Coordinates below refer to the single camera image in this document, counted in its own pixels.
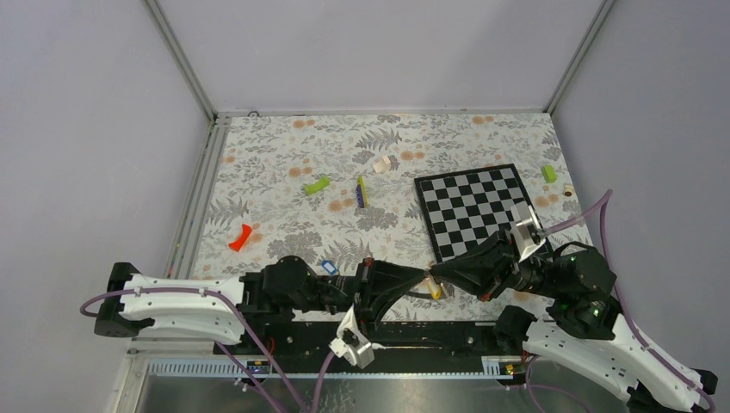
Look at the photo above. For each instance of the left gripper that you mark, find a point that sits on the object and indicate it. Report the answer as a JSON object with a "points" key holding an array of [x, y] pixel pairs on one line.
{"points": [[375, 287]]}

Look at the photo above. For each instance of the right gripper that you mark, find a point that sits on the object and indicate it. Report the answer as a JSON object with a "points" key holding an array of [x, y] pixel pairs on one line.
{"points": [[485, 268]]}

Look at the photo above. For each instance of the large silver keyring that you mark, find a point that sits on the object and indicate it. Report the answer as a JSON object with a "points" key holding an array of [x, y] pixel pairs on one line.
{"points": [[421, 295]]}

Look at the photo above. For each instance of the yellow key tag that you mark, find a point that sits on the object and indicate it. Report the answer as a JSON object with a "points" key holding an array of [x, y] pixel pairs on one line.
{"points": [[435, 289]]}

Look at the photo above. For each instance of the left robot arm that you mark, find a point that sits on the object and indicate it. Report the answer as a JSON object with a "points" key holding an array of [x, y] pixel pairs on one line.
{"points": [[227, 310]]}

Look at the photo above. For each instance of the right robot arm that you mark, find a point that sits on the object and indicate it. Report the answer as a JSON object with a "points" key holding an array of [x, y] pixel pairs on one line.
{"points": [[589, 331]]}

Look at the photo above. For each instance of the black white chessboard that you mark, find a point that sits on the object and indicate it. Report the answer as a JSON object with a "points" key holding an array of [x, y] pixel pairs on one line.
{"points": [[462, 209]]}

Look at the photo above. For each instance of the blue key tag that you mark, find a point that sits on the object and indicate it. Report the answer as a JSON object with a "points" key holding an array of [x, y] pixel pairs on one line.
{"points": [[329, 267]]}

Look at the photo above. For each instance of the floral table mat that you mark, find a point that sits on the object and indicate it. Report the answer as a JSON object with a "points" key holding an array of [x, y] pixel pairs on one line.
{"points": [[265, 162]]}

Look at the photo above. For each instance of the cream toy block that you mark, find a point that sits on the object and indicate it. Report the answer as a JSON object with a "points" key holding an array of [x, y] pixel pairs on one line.
{"points": [[384, 164]]}

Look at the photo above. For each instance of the green curved block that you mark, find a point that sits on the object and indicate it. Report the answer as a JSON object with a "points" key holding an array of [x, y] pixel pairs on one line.
{"points": [[319, 185]]}

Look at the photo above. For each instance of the small green block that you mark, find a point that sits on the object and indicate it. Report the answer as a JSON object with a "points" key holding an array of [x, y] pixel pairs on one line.
{"points": [[549, 174]]}

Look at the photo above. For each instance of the red curved block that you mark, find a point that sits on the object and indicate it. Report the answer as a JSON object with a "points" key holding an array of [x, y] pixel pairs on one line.
{"points": [[242, 238]]}

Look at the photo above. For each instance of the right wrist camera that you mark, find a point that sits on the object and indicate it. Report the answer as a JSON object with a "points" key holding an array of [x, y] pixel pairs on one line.
{"points": [[525, 230]]}

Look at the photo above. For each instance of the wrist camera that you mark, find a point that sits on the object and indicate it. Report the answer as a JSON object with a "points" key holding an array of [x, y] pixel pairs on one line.
{"points": [[350, 343], [525, 230]]}

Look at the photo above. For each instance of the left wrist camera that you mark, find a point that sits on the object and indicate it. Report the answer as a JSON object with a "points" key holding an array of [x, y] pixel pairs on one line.
{"points": [[350, 343]]}

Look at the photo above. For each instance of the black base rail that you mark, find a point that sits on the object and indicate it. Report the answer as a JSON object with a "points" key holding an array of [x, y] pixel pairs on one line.
{"points": [[407, 347]]}

